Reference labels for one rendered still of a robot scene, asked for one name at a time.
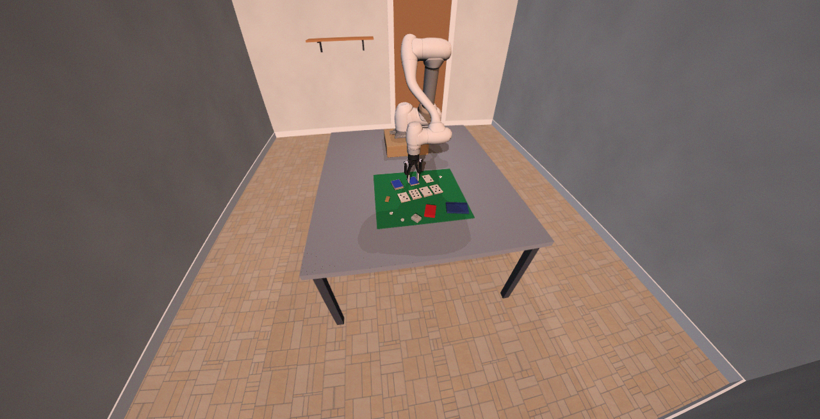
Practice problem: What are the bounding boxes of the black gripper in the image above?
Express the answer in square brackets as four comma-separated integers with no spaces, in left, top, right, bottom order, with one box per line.
[404,154,423,183]

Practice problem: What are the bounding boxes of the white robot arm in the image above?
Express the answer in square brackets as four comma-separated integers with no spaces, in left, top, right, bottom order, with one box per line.
[389,34,452,156]

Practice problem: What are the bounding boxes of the green felt mat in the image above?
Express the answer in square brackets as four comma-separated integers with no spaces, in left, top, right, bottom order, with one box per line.
[373,169,475,229]

